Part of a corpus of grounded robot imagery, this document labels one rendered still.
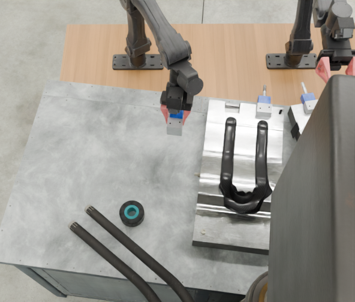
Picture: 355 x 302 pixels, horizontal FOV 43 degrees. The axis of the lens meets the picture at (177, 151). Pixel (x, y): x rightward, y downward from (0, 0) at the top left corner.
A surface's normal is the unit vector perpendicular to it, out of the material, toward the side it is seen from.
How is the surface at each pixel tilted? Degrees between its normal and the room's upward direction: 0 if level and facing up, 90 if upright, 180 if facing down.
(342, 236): 15
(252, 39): 0
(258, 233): 0
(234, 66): 0
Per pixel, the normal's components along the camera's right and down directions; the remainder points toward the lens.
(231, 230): 0.00, -0.45
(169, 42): 0.13, -0.24
